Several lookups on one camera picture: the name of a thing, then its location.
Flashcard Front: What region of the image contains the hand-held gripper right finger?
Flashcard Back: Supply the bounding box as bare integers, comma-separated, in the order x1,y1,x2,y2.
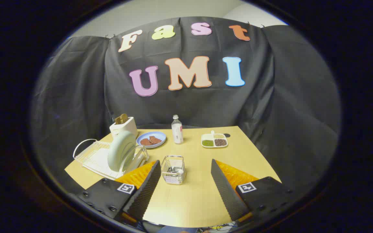
210,159,296,224

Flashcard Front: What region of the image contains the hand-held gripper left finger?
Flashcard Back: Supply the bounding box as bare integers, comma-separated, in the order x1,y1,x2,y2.
76,160,162,224

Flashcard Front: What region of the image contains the metal wire basket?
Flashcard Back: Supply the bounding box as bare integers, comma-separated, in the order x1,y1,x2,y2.
161,155,186,185

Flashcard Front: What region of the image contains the pale green plate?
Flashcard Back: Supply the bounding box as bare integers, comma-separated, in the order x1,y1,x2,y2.
107,130,137,172

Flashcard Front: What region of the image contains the white wire dish rack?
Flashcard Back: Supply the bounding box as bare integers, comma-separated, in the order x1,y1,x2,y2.
73,139,150,180

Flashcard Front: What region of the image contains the blue plate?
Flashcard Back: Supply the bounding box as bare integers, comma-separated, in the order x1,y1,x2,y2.
136,131,167,149

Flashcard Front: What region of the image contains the white divided tray with beans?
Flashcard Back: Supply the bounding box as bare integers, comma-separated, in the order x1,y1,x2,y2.
201,130,228,148

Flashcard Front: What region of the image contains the clear plastic bottle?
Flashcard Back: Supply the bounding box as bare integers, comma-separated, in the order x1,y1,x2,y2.
172,115,184,144

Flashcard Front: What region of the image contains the cream toaster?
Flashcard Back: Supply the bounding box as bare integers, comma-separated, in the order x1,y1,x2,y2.
109,116,139,139

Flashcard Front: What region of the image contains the brown toast slice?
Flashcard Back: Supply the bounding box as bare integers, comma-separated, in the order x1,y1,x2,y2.
114,113,129,125

